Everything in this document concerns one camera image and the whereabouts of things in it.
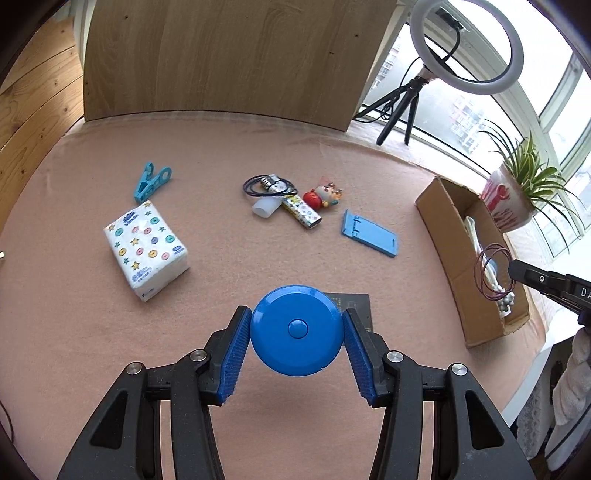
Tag wooden board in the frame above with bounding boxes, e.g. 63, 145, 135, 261
81, 0, 400, 134

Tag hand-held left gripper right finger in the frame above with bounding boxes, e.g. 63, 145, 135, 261
341, 308, 539, 480

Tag patterned tissue pack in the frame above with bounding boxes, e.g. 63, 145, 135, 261
103, 203, 191, 303

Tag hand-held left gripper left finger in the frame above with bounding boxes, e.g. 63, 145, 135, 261
55, 305, 254, 480

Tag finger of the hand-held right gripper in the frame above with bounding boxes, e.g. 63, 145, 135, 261
508, 258, 570, 302

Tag blue plastic clip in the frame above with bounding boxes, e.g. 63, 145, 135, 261
134, 161, 175, 204

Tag white and red flower pot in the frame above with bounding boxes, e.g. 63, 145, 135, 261
480, 168, 539, 232

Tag cardboard box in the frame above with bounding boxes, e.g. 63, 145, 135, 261
414, 176, 533, 350

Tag green spider plant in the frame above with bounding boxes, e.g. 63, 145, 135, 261
478, 117, 585, 227

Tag white window frame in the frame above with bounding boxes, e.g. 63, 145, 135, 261
355, 0, 591, 259

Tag dark red hair ties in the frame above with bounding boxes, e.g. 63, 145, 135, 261
475, 243, 515, 303

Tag patterned white lighter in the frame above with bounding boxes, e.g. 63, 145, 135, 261
260, 174, 322, 232

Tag dark booklet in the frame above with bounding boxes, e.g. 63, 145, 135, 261
323, 292, 374, 334

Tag white ring light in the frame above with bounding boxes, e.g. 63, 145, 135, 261
410, 0, 525, 96

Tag pink felt table cloth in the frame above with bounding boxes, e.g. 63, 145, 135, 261
0, 111, 555, 480

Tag black hair tie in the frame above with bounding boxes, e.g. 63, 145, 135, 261
242, 174, 298, 200

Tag white bottle with blue cap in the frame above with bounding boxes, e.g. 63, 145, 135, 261
463, 215, 499, 289

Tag white beaded string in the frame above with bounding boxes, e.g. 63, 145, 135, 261
492, 293, 515, 319

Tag white lace cloth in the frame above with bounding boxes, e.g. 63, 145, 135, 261
515, 318, 561, 462

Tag blue round tape measure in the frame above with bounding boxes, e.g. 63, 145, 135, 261
249, 284, 345, 376

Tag blue phone stand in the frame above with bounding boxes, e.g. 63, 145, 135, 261
342, 209, 399, 258

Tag small cartoon figurine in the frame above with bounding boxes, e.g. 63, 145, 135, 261
302, 175, 343, 210

